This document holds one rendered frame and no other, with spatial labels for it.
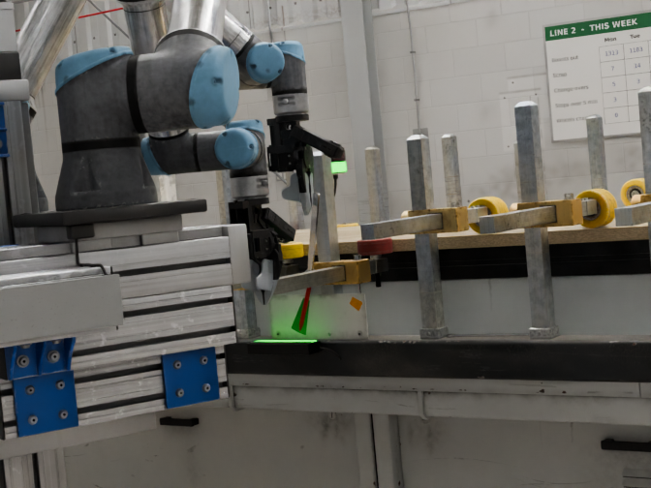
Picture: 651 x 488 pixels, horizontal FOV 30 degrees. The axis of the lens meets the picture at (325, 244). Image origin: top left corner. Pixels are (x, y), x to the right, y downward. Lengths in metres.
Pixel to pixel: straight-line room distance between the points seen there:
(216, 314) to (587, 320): 1.02
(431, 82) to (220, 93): 8.55
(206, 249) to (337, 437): 1.28
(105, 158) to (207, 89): 0.18
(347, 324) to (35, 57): 0.86
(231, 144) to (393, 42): 8.22
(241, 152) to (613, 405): 0.86
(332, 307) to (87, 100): 1.03
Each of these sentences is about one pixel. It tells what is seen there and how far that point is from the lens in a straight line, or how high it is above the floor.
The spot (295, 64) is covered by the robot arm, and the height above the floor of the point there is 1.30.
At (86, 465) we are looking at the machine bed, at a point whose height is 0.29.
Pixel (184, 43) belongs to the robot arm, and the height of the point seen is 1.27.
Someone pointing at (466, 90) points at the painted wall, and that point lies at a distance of 10.16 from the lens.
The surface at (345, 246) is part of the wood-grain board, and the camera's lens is 2.86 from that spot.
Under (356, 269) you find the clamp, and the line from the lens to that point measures 2.61.
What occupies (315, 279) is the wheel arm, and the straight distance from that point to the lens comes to 2.54.
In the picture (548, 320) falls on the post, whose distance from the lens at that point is 2.43.
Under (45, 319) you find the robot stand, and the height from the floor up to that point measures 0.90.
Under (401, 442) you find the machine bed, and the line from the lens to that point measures 2.94.
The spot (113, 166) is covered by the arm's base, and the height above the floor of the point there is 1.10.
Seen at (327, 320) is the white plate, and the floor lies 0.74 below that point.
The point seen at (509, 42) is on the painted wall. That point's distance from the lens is 10.05.
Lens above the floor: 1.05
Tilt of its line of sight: 3 degrees down
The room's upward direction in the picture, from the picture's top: 5 degrees counter-clockwise
